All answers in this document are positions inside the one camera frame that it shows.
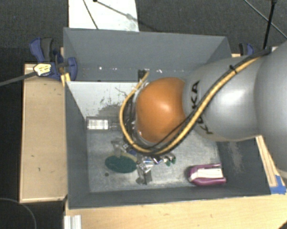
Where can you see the green and yellow oval sponge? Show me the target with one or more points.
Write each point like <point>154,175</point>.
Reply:
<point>119,164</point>

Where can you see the grey metal bin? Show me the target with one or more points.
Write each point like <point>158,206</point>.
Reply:
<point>100,54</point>

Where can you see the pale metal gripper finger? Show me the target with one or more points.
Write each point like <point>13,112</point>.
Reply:
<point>119,148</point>
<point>144,174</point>

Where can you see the purple and white oblong object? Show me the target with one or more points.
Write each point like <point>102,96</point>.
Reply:
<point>206,175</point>

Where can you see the pale wood flat board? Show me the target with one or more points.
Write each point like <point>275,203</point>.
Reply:
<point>43,132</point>

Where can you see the black cylinder on white bracket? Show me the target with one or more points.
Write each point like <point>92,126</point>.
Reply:
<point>141,74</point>

